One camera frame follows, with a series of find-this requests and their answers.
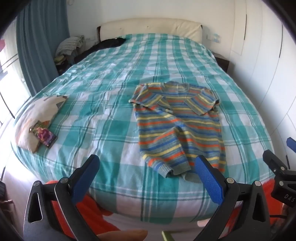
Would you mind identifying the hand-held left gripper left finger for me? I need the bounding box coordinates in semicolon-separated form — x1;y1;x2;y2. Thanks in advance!
23;154;102;241

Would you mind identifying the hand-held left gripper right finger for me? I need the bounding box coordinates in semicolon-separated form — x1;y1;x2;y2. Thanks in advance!
192;155;274;241

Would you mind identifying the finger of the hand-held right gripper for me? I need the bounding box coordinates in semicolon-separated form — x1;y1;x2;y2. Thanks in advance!
263;149;296;183
286;137;296;154

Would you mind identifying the striped knit baby romper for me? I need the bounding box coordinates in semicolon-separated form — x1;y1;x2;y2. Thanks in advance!
129;81;226;182

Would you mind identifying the pile of folded clothes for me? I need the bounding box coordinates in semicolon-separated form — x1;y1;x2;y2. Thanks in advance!
54;35;86;67

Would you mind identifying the person's left hand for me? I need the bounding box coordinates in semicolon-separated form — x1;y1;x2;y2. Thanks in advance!
97;229;148;241

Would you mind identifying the orange fleece garment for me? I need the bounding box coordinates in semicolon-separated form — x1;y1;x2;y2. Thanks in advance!
44;178;287;241

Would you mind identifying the colourful book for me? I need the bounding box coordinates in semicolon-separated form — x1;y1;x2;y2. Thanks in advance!
29;120;58;149

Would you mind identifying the green stick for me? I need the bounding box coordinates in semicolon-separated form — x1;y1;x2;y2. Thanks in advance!
162;230;176;241

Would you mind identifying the teal checkered bedspread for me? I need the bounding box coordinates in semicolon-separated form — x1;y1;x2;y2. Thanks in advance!
10;34;275;223

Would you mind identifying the white patterned pillow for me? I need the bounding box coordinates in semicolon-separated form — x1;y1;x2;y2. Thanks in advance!
15;95;69;154

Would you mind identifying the dark nightstand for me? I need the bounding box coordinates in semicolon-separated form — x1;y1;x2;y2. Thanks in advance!
213;52;230;72

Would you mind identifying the window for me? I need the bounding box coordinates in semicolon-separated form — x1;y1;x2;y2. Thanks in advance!
0;37;31;121

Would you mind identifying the dark garment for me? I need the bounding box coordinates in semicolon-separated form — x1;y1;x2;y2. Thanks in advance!
69;37;126;65

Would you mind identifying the teal curtain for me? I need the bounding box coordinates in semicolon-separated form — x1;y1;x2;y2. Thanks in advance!
16;7;70;96

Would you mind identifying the cream padded headboard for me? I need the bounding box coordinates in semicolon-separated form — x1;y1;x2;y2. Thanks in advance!
97;19;204;43

